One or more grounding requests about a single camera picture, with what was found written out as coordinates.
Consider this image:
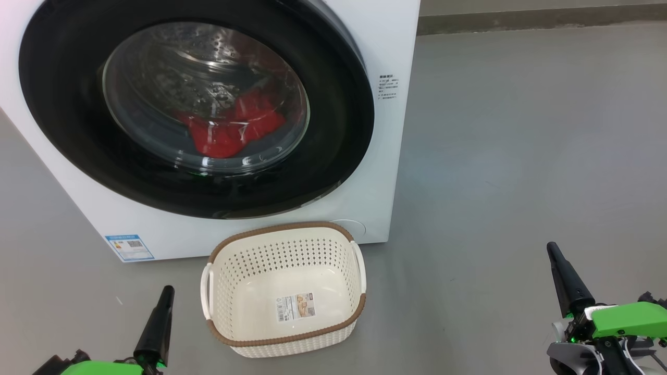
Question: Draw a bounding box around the washing machine glass door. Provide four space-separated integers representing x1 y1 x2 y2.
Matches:
19 0 375 219

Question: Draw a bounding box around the red garment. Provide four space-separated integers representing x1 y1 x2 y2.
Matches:
175 87 287 158

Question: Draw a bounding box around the white front-load washing machine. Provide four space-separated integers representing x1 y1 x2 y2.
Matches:
0 0 422 263

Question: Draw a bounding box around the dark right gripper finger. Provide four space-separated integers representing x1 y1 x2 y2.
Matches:
546 242 596 318

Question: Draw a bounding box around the paper product label sticker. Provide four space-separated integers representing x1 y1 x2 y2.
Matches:
276 292 317 322

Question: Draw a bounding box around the round white filter cover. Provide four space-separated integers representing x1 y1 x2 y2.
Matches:
328 219 366 243

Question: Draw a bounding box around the blue energy label sticker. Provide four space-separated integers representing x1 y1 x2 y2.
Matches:
104 234 155 262

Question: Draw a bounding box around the stainless steel washer drum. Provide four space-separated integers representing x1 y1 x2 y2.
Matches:
104 23 308 157

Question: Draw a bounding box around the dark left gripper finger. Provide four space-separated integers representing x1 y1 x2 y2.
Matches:
134 285 175 365

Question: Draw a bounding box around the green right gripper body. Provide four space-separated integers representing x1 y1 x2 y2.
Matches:
567 301 667 347

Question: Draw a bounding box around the cream basket with brown rim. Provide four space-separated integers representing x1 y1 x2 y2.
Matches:
201 222 367 358

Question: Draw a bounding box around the small printed text label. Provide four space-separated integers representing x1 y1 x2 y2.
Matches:
379 74 400 103

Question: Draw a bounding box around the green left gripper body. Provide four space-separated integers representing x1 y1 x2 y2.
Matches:
60 358 167 375

